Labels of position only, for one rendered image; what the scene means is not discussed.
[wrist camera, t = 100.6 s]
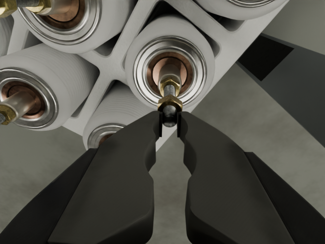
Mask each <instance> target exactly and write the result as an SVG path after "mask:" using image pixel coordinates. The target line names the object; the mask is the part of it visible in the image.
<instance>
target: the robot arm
mask: <svg viewBox="0 0 325 244"><path fill-rule="evenodd" d="M162 128H163V112H159V111H152V112H150V113H148V114H147V115H145V116H143V117H141V118H139V119H137V120H135V121H134V122H132V123H130V124H128V125H126V126H125V127H123V128H121V129H120V130H118V131H117V132H115V133H114V134H113V135H112V136H110V137H109V138H108V139H107V140H105V141H104V142H103V143H102V144H101V145H100V146H99V147H98V148H89V149H88V150H87V151H86V152H85V153H84V154H82V155H81V156H80V157H79V158H78V159H77V160H76V161H74V162H73V163H72V164H71V165H70V166H69V167H68V168H67V169H65V170H64V171H63V172H62V173H61V174H60V175H59V176H58V177H57V178H56V179H54V180H53V181H52V182H51V183H50V184H49V185H48V186H47V187H45V188H44V189H43V190H42V191H41V192H40V193H39V194H38V195H36V196H35V197H34V198H33V199H32V200H31V201H30V202H29V203H28V204H27V205H26V206H25V207H24V208H23V209H22V210H21V211H20V212H19V213H18V214H17V215H16V216H15V217H14V218H13V219H12V221H11V222H10V223H9V224H8V225H7V226H6V228H5V229H4V230H3V231H2V232H1V234H0V244H146V243H147V242H148V241H149V240H150V239H151V236H152V234H153V221H154V182H153V178H152V177H151V175H150V174H149V171H150V169H151V168H152V166H153V165H154V164H155V163H156V141H157V140H158V139H159V137H162ZM177 137H179V138H180V139H181V141H182V142H183V143H184V157H183V163H184V165H185V166H186V167H187V168H188V170H189V171H190V173H191V177H190V178H189V180H188V187H187V195H186V205H185V219H186V233H187V237H188V239H189V241H190V242H191V243H192V244H325V218H324V217H323V216H322V215H321V214H320V213H319V212H318V211H317V210H316V209H315V208H314V207H313V206H312V205H311V204H310V203H308V202H307V201H306V200H305V199H304V198H303V197H302V196H301V195H300V194H299V193H298V192H296V191H295V190H294V189H293V188H292V187H291V186H290V185H289V184H288V183H287V182H286V181H285V180H283V179H282V178H281V177H280V176H279V175H278V174H277V173H276V172H275V171H273V170H272V169H271V168H270V167H269V166H268V165H267V164H266V163H265V162H263V161H262V160H261V159H260V158H259V157H258V156H257V155H256V154H255V153H253V152H245V151H244V150H243V149H242V148H240V147H239V146H238V145H237V144H236V143H235V142H234V141H233V140H232V139H230V138H229V137H228V136H227V135H226V134H224V133H223V132H221V131H220V130H218V129H217V128H215V127H213V126H211V125H210V124H208V123H206V122H205V121H203V120H201V119H200V118H198V117H196V116H194V115H192V114H191V113H189V112H187V111H181V112H177Z"/></svg>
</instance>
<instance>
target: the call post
mask: <svg viewBox="0 0 325 244"><path fill-rule="evenodd" d="M235 63H236V64H237V65H238V66H239V67H240V68H241V69H242V70H243V71H244V72H245V73H246V74H248V75H249V76H250V77H251V78H252V79H253V80H254V81H255V82H256V83H257V84H258V85H259V86H260V87H261V88H262V89H263V90H264V91H265V92H266V93H268V94H269V95H270V96H271V97H272V98H273V99H274V100H275V101H276V102H277V103H278V104H279V105H280V106H281V107H282V108H283V109H284V110H285V111H286V112H288V113H289V114H290V115H291V116H292V117H293V118H294V119H295V120H296V121H297V122H298V123H299V124H300V125H301V126H302V127H303V128H304V129H305V130H306V131H308V132H309V133H310V134H311V135H312V136H313V137H314V138H315V139H316V140H317V141H318V142H319V143H320V144H321V145H322V146H323V147H324V148H325V55H324V54H321V53H318V52H315V51H312V50H310V49H307V48H304V47H301V46H298V45H295V44H292V43H289V42H287V41H284V40H281V39H278V38H276V37H273V36H270V35H267V34H264V33H260V34H259V35H258V37H257V38H256V39H255V40H254V41H253V42H252V44H251V45H250V46H249V47H248V48H247V49H246V50H245V51H244V53H243V54H242V55H241V56H240V57H239V58H238V59H237V61H236V62H235Z"/></svg>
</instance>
